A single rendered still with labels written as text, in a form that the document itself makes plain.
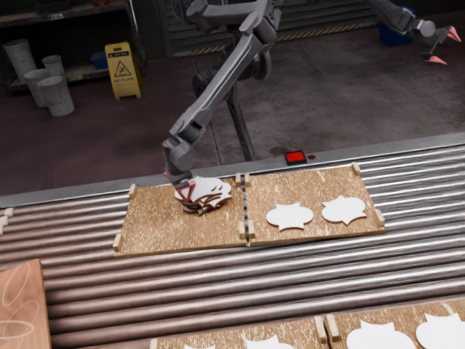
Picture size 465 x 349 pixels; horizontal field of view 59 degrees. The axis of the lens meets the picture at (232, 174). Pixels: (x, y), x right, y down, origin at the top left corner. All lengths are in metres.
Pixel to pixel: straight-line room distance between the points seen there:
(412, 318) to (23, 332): 0.90
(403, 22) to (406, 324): 1.12
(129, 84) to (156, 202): 3.47
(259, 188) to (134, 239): 0.46
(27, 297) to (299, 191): 0.88
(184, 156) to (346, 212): 0.53
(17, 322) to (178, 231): 0.51
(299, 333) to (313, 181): 0.61
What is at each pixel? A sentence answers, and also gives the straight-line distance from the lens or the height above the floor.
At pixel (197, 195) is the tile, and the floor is 1.01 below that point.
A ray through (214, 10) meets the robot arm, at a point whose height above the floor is 1.47.
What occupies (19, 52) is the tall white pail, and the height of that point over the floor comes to 0.52.
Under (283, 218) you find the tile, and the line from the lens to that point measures 1.30.
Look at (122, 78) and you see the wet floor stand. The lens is 4.87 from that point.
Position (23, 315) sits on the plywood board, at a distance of 1.14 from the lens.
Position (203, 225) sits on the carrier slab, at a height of 0.94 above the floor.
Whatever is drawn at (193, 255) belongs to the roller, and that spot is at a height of 0.91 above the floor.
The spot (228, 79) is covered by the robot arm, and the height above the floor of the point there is 1.35.
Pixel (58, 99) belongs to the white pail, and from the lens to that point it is 4.88.
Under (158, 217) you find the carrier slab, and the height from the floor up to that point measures 0.94.
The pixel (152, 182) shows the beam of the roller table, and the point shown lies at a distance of 1.62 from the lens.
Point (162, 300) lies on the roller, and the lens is 1.19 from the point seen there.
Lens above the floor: 1.80
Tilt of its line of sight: 34 degrees down
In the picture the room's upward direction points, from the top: 8 degrees counter-clockwise
